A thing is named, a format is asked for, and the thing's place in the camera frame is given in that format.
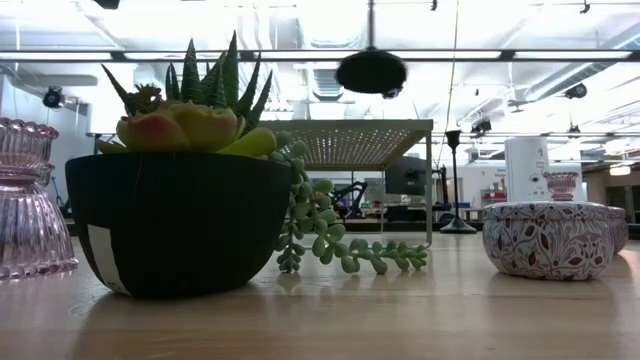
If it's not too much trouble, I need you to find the tall black candlestick holder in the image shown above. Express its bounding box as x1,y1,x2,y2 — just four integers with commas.
439,129,479,235
334,0,409,96

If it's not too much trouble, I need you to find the white floral candle tin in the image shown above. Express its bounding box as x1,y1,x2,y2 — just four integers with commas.
482,200,615,282

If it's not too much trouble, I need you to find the pink ribbed glass candle holder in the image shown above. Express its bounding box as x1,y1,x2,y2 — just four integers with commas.
0,117,80,281
543,171,580,203

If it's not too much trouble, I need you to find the green perforated metal riser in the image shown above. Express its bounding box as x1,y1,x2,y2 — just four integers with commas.
258,118,435,247

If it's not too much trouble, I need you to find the dark background monitor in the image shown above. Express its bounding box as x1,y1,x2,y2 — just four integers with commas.
384,155,430,197

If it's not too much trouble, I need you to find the succulent plant in black bowl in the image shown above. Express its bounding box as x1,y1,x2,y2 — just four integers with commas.
64,30,430,300

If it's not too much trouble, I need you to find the white cylindrical appliance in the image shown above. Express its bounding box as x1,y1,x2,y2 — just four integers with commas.
503,137,551,204

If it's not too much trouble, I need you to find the overhead light bar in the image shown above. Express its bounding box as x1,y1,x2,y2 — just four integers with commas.
0,48,640,64

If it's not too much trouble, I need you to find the black aluminium table frame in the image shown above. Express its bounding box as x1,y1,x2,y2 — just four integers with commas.
62,218,640,241

